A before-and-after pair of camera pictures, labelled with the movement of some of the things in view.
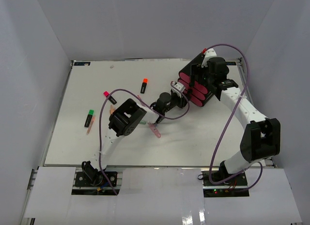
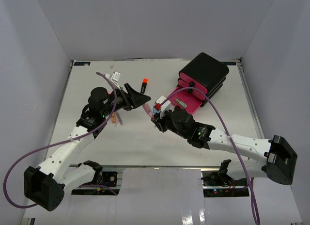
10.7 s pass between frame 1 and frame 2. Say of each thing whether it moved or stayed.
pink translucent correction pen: moved
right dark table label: stayed
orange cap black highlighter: stayed
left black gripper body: moved
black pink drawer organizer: moved
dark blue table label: stayed
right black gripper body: moved
